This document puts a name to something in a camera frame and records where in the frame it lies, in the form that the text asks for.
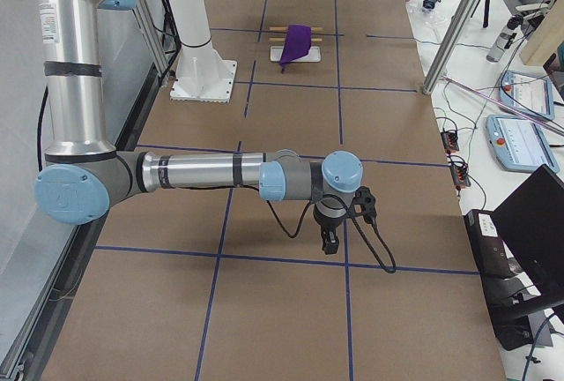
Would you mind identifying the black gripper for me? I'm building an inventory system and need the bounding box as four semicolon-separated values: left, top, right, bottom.
314;201;348;255

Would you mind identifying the purple microfiber towel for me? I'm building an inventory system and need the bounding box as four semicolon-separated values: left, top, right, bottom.
278;24;312;73

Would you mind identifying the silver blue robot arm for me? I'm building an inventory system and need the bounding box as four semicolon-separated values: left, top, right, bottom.
34;0;363;255

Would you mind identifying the white wooden towel rack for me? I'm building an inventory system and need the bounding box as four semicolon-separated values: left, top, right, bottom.
269;24;323;67

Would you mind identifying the orange connector block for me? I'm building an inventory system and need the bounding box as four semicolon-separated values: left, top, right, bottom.
441;131;459;154
448;154;471;191

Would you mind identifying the black laptop on stand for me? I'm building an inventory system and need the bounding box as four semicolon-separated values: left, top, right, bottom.
464;164;563;350

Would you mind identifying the near blue teach pendant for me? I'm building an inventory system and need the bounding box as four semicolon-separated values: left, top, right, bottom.
486;115;560;173

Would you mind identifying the blue teach pendant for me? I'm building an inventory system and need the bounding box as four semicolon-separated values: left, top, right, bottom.
486;115;560;173
499;71;555;121

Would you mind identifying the far blue teach pendant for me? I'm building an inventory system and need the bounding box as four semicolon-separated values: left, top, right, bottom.
499;71;555;121

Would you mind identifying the clear water bottle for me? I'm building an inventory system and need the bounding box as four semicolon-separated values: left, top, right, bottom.
486;14;523;63

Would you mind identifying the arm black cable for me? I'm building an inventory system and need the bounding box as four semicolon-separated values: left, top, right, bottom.
266;195;397;274

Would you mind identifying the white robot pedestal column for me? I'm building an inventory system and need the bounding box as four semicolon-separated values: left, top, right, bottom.
169;0;237;102

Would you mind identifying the aluminium frame post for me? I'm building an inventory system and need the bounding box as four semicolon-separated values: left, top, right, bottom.
422;0;479;95

